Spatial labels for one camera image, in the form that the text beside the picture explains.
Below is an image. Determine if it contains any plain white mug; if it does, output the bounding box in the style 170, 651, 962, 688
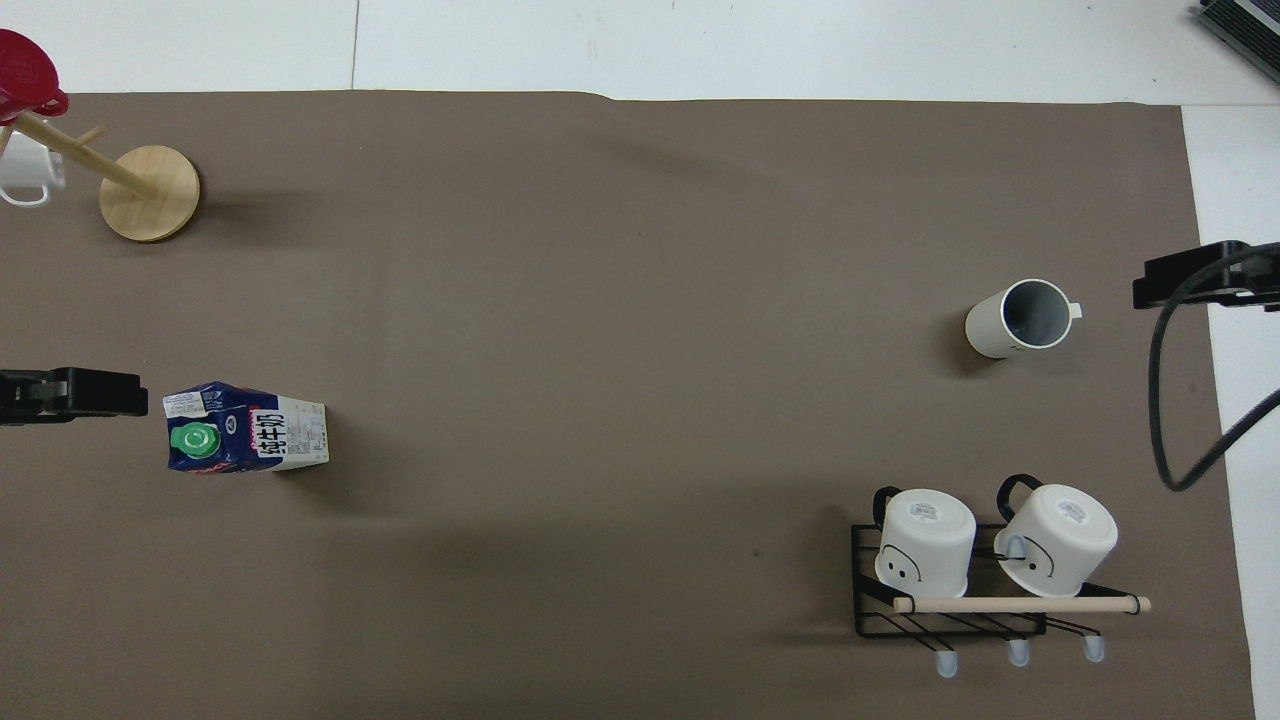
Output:
0, 130, 68, 208

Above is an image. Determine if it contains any black cable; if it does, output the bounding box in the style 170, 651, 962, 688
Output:
1148, 243, 1280, 493

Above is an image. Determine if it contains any blue and white milk carton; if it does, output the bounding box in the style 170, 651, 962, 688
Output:
163, 381, 330, 475

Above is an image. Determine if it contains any white mug with black handle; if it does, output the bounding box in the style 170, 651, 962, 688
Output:
993, 473, 1120, 600
871, 486, 978, 599

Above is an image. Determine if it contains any black wire rack with wooden rod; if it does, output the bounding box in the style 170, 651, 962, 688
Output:
850, 520, 1153, 682

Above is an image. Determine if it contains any white cup with grey inside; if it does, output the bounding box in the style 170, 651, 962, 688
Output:
964, 278, 1084, 361

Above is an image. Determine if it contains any wooden mug tree stand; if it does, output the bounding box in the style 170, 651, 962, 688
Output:
0, 108, 202, 244

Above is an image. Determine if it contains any red cup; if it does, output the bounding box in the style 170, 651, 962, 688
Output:
0, 28, 71, 127

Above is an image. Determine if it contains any dark grey laptop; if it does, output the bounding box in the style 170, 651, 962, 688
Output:
1197, 0, 1280, 77

